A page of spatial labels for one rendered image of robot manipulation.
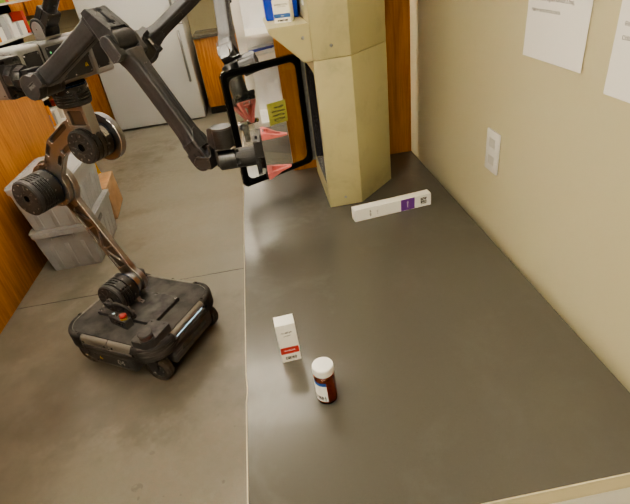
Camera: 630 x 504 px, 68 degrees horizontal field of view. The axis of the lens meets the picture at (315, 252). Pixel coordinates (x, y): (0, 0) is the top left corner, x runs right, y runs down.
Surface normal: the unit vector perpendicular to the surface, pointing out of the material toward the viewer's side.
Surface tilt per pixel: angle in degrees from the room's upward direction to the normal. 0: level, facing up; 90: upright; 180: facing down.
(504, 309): 0
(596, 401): 0
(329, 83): 90
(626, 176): 90
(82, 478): 0
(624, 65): 90
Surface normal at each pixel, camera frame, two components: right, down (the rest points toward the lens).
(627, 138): -0.98, 0.18
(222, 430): -0.12, -0.83
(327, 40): 0.14, 0.53
